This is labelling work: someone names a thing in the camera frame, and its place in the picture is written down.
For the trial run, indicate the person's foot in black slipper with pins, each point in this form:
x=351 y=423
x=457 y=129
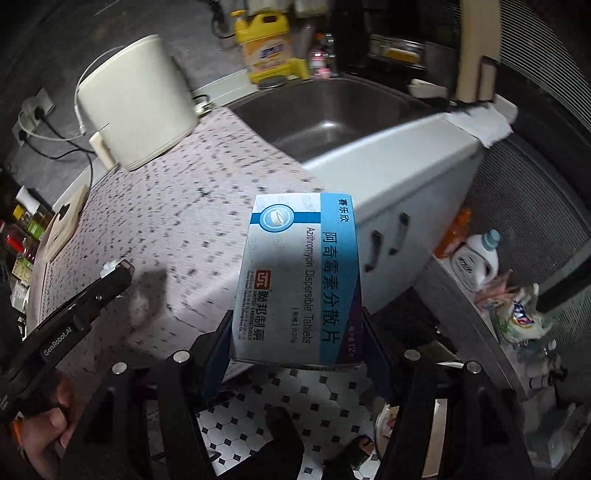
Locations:
x=284 y=438
x=353 y=454

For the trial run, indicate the yellow sponge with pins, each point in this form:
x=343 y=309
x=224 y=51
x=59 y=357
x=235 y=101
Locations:
x=300 y=69

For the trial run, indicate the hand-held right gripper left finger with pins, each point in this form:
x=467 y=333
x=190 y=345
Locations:
x=217 y=364

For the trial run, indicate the small wooden board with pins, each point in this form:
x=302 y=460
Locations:
x=64 y=221

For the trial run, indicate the person's left hand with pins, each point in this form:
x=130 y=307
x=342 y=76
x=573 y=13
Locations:
x=48 y=420

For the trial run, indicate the tall pale cutting board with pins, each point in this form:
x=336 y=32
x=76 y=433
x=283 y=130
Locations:
x=473 y=50

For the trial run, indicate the row of condiment bottles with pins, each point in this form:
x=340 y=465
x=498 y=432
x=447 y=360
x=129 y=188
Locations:
x=25 y=230

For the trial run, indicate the white air fryer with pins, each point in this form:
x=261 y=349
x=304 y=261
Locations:
x=138 y=101

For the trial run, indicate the patterned white tablecloth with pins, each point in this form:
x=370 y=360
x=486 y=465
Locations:
x=175 y=217

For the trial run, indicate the small pink bottle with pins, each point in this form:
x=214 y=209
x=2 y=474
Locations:
x=321 y=64

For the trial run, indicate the metal pot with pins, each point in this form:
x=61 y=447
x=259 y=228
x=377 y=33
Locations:
x=395 y=50

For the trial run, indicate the wall socket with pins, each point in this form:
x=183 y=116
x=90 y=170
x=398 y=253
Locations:
x=21 y=134
x=39 y=104

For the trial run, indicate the white cloth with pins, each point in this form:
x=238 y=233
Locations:
x=480 y=124

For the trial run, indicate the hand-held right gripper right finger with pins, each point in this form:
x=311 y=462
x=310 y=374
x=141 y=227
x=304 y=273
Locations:
x=378 y=371

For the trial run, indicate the grey sink stopper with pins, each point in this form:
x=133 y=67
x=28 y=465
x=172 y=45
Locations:
x=272 y=83

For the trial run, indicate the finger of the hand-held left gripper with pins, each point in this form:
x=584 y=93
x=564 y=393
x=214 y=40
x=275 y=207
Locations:
x=108 y=290

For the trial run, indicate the steel kitchen sink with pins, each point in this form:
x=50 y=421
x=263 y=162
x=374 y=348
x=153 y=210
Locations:
x=332 y=120

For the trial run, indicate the green white refill pouch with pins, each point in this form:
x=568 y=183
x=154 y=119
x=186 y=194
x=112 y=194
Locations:
x=521 y=316

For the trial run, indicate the group of small bottles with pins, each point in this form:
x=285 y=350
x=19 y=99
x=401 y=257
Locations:
x=545 y=364

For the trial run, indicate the yellow detergent bottle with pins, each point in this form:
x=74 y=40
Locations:
x=268 y=46

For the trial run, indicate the small white dish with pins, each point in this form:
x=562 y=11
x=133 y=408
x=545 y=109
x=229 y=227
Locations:
x=427 y=88

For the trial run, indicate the colourful snack packet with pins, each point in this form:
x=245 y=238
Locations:
x=491 y=293

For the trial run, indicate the white kitchen cabinet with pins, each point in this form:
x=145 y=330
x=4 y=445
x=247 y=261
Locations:
x=415 y=184

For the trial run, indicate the white laundry detergent bottle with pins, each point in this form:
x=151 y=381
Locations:
x=475 y=263

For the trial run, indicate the blue white medicine box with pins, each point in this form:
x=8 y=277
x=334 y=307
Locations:
x=295 y=277

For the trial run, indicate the window blinds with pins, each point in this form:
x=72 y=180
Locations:
x=545 y=152

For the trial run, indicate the orange bottle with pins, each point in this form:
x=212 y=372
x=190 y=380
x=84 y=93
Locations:
x=455 y=233

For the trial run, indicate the black dish rack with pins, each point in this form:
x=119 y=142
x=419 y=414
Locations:
x=351 y=27

